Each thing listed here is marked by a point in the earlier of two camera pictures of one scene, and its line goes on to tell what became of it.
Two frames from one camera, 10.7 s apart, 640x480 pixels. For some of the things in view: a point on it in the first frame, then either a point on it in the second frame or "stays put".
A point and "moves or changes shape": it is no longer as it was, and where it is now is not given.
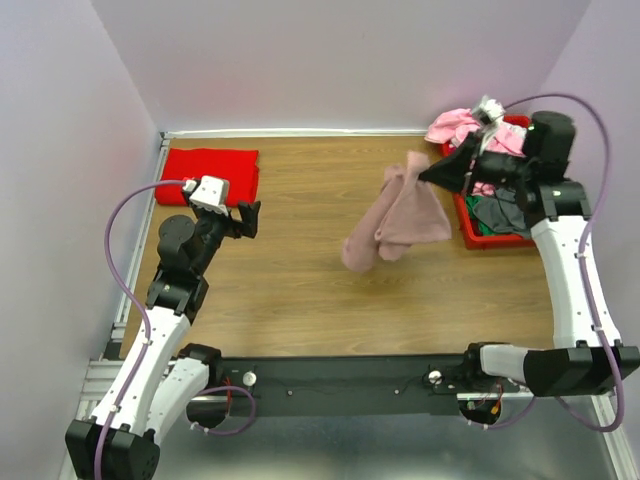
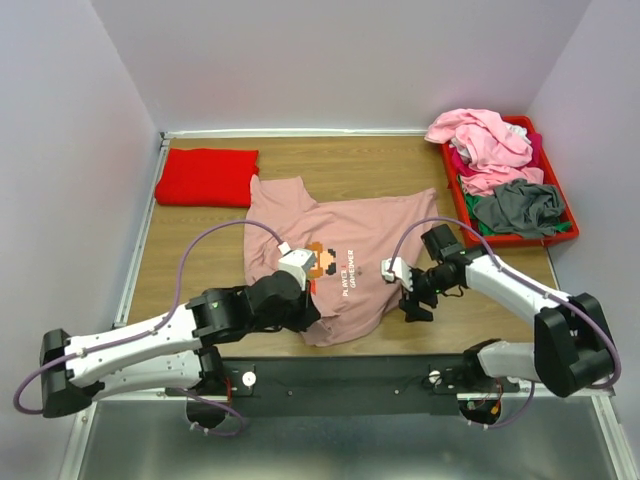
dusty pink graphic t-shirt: [406, 211] moves or changes shape
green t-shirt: [485, 229] stays put
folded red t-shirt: [240, 167] stays put
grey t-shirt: [502, 212] stays put
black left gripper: [249, 216] -> [307, 312]
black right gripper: [452, 172] -> [411, 307]
